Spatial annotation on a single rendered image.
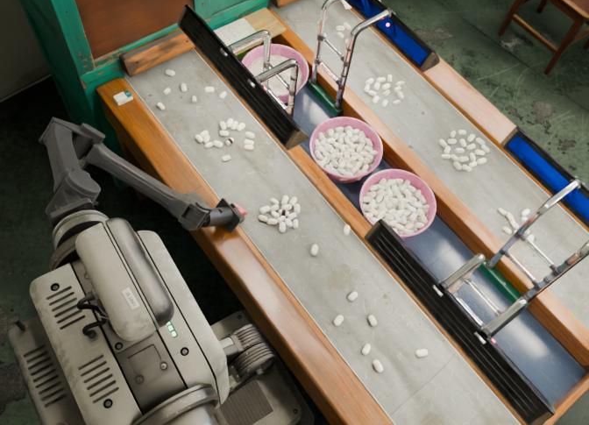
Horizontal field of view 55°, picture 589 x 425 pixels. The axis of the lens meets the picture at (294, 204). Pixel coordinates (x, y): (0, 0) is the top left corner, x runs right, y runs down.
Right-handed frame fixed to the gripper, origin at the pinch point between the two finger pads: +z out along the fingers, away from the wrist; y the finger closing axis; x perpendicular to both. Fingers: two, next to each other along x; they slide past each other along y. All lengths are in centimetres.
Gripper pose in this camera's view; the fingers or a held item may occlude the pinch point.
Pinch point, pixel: (244, 213)
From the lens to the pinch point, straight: 191.9
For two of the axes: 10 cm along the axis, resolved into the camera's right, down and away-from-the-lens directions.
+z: 5.7, -0.6, 8.2
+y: -6.0, -7.2, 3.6
